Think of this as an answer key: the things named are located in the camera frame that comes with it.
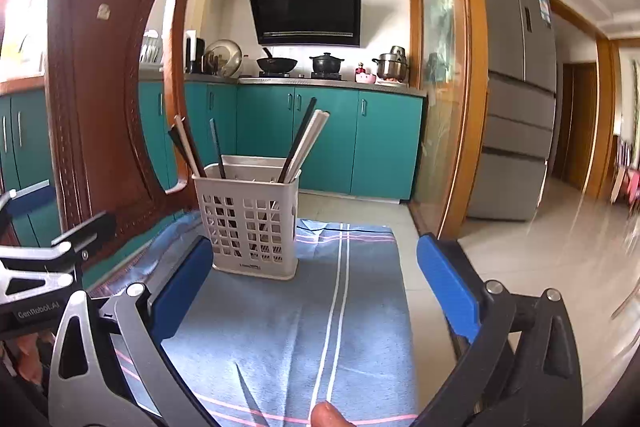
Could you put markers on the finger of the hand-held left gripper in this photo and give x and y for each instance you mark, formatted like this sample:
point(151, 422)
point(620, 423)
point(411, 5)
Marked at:
point(95, 227)
point(30, 191)

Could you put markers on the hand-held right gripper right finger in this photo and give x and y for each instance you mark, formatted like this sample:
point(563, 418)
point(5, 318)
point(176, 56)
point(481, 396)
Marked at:
point(447, 282)

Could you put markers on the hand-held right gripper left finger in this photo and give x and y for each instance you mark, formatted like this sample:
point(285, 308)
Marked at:
point(182, 287)

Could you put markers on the white plastic utensil basket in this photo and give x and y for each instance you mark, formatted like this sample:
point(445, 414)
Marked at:
point(255, 272)

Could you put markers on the black chopstick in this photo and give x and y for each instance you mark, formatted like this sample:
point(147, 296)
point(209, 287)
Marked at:
point(216, 147)
point(182, 153)

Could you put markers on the beige chopstick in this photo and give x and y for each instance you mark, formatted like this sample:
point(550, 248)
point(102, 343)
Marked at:
point(190, 144)

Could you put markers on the dark brown chopstick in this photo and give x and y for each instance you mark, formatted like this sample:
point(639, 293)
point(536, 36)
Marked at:
point(299, 134)

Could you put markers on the person's left hand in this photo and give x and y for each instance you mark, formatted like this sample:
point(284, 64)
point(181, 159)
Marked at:
point(27, 352)

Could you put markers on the person's right hand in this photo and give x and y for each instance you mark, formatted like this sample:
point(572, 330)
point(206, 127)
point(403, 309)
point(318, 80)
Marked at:
point(327, 415)

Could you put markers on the carved wooden chair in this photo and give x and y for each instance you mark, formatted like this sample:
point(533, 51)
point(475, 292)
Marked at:
point(100, 107)

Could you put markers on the blue striped cloth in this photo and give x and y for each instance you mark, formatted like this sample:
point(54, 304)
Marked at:
point(300, 332)

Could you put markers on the grey refrigerator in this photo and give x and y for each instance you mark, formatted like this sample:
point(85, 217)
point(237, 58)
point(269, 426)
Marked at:
point(515, 117)

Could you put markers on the wooden stool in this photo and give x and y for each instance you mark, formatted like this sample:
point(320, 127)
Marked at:
point(627, 299)

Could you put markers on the white dish rack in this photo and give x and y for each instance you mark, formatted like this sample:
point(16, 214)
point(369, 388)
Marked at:
point(150, 49)

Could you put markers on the white adhesive hook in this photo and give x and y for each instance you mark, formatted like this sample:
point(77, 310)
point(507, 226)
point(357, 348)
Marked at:
point(104, 11)

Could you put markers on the brown wooden door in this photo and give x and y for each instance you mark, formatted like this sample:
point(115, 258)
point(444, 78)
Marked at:
point(575, 132)

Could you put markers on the wood framed glass sliding door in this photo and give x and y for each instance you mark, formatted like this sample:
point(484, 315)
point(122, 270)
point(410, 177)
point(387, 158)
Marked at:
point(445, 72)

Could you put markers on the hanging clothes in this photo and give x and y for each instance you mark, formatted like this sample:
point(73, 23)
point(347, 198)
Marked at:
point(627, 172)

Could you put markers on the glass pot lid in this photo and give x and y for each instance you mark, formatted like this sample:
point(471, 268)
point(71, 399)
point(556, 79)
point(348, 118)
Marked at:
point(224, 57)

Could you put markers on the pink bowl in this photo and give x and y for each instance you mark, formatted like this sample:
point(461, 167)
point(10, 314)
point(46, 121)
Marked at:
point(365, 78)

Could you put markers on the stainless steel pot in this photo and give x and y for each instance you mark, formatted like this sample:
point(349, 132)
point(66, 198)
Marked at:
point(391, 68)

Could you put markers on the gas stove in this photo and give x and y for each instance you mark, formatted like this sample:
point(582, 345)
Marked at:
point(292, 77)

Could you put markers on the black wok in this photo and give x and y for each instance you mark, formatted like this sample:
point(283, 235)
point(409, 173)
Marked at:
point(277, 64)

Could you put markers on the black clay pot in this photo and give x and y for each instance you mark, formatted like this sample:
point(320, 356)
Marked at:
point(325, 65)

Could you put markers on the black range hood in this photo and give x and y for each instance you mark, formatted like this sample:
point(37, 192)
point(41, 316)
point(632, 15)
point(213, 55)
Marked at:
point(305, 12)

